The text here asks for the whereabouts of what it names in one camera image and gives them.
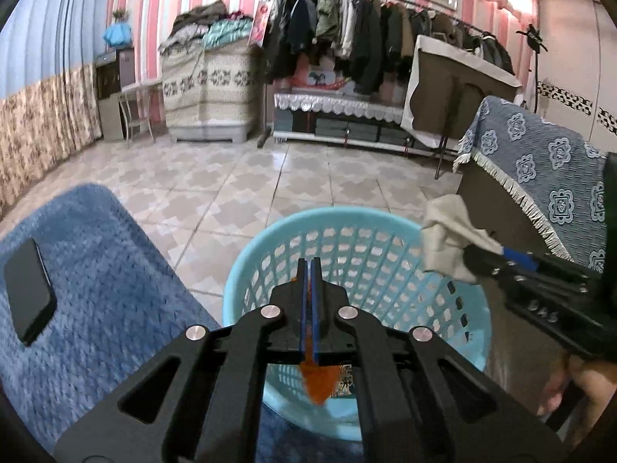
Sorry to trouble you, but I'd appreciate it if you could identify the white tissue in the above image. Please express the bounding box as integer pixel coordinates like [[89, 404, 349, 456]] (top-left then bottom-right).
[[420, 194, 504, 284]]

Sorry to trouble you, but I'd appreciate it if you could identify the orange snack wrapper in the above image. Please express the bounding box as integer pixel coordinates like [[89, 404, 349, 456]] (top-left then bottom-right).
[[290, 275, 343, 407]]

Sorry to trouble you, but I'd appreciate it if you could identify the person's right hand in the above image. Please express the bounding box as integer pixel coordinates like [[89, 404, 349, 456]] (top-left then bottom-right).
[[538, 352, 617, 448]]

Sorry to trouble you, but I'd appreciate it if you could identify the blue patterned fringed cloth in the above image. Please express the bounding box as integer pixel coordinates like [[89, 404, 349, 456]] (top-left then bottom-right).
[[454, 96, 608, 273]]

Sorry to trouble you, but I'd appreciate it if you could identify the light blue plastic basket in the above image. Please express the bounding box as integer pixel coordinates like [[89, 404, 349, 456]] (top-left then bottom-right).
[[221, 205, 493, 442]]

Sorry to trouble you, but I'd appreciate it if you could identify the blue fuzzy blanket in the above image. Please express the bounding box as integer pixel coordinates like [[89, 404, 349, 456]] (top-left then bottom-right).
[[1, 184, 217, 462]]

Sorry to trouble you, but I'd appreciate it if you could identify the covered television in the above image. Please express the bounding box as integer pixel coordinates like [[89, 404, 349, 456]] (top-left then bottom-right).
[[401, 35, 522, 149]]

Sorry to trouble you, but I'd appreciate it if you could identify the black smartphone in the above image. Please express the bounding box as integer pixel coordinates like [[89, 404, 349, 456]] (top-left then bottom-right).
[[3, 238, 56, 346]]

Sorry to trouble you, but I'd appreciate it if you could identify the low tv stand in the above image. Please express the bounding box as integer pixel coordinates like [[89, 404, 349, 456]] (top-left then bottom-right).
[[271, 89, 436, 157]]

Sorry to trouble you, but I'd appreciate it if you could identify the clothes rack with garments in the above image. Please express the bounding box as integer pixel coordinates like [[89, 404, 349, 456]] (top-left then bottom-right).
[[263, 0, 514, 96]]

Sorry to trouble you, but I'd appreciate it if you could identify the patterned covered cabinet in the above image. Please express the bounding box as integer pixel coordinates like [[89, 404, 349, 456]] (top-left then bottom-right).
[[161, 39, 261, 143]]

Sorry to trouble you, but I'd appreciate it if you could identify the blue and floral curtain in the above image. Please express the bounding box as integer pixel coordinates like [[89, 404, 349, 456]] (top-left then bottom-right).
[[1, 0, 108, 211]]

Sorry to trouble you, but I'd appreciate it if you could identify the dark water dispenser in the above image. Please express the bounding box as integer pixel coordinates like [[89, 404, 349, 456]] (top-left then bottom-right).
[[94, 47, 135, 141]]

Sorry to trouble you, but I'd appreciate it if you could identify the pile of folded clothes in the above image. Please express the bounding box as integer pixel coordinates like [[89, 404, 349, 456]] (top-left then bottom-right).
[[158, 0, 253, 56]]

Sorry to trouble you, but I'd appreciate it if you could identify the blue water bottle cover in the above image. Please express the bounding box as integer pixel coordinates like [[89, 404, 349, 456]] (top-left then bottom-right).
[[103, 21, 133, 49]]

